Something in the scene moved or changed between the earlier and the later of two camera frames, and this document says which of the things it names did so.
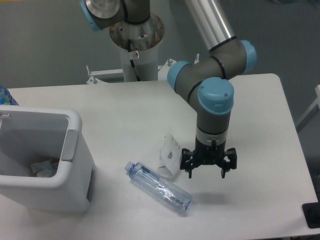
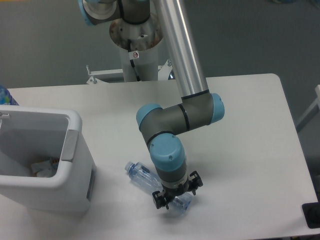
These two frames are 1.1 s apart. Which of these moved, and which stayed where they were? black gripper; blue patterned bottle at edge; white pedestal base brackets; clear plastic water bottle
Moved: black gripper
Stayed: blue patterned bottle at edge; white pedestal base brackets; clear plastic water bottle
